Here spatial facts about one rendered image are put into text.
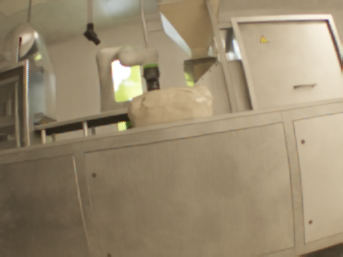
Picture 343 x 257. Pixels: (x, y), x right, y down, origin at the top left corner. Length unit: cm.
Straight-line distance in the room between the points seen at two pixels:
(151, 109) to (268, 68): 63
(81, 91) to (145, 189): 320
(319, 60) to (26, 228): 178
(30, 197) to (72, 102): 303
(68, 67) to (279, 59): 344
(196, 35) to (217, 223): 99
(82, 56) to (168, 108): 325
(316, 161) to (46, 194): 126
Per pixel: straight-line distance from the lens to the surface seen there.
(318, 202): 157
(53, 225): 163
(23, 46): 222
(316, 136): 157
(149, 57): 204
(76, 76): 466
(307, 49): 189
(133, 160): 149
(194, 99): 158
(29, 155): 167
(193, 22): 190
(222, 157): 147
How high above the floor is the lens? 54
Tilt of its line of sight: 9 degrees up
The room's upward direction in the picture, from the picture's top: 8 degrees counter-clockwise
